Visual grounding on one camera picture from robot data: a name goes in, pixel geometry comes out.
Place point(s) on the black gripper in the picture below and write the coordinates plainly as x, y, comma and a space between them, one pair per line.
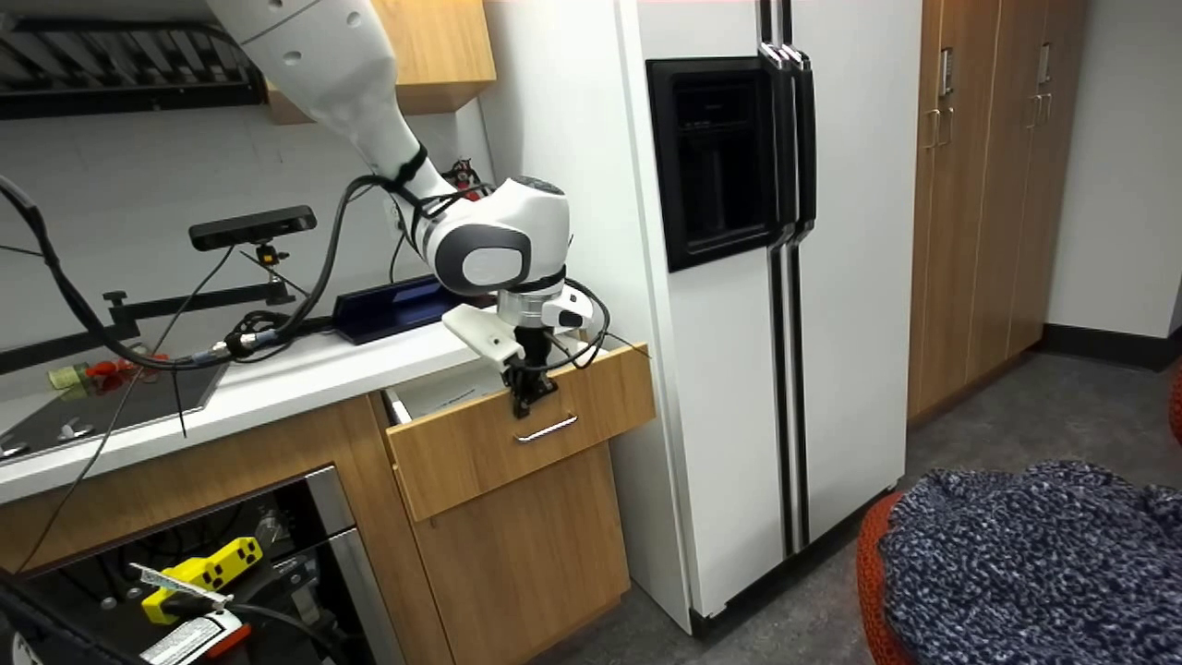
533, 347

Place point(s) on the wooden drawer with white interior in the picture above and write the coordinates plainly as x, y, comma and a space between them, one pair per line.
491, 449

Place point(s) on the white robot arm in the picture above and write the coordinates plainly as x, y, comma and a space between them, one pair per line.
354, 87

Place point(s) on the wooden lower cabinet door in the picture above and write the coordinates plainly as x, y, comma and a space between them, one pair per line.
530, 555

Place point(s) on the dark blue box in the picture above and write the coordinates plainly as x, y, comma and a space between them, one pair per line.
383, 308

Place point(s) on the white refrigerator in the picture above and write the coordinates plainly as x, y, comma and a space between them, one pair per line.
738, 370

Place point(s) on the stainless steel panel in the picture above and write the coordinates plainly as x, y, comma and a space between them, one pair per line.
352, 567

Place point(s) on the black refrigerator dispenser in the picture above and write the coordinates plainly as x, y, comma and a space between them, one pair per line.
714, 159

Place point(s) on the wooden base cabinet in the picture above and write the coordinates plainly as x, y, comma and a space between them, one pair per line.
186, 473

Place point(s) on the black horizontal rod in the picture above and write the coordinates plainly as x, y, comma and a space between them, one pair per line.
158, 308

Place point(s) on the yellow black tool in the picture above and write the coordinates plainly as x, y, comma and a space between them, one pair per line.
198, 575

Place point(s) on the orange office chair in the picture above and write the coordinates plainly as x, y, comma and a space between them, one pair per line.
875, 576

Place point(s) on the black mat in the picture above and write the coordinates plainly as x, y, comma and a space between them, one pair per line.
124, 407

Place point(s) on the white red tool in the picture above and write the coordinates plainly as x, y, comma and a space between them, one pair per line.
198, 636

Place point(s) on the red object with green tip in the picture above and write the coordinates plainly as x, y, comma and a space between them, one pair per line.
110, 370

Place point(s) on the tall wooden cabinet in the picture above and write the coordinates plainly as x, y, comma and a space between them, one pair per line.
982, 209

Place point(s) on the black diagonal bar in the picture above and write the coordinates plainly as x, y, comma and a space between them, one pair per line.
59, 611

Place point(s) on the red rounded object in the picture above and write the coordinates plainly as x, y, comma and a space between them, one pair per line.
1174, 407

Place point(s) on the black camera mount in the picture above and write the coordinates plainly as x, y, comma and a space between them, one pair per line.
272, 272

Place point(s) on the black bar camera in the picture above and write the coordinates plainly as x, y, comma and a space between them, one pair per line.
253, 225

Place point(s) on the wooden wall cabinet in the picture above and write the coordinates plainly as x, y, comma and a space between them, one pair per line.
445, 50

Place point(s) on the black wall rack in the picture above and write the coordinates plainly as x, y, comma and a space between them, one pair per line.
124, 69

